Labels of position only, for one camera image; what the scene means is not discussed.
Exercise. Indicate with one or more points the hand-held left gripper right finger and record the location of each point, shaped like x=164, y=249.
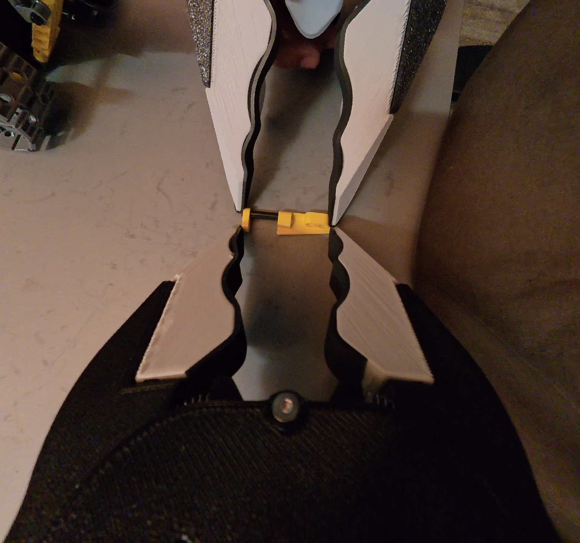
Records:
x=385, y=325

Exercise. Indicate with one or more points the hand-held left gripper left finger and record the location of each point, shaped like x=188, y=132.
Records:
x=195, y=325

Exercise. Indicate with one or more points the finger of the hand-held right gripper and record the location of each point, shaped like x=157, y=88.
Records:
x=376, y=76
x=235, y=76

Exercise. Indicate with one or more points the small yellow toy connector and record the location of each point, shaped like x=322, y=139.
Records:
x=247, y=218

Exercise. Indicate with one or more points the black toy axle pin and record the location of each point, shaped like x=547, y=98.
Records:
x=265, y=216

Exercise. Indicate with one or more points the yellow plastic toy piece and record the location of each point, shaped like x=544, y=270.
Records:
x=302, y=224

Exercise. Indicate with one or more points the person's brown shirt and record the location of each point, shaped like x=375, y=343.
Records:
x=507, y=190

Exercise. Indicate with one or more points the yellow black tracked toy vehicle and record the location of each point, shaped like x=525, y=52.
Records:
x=27, y=54

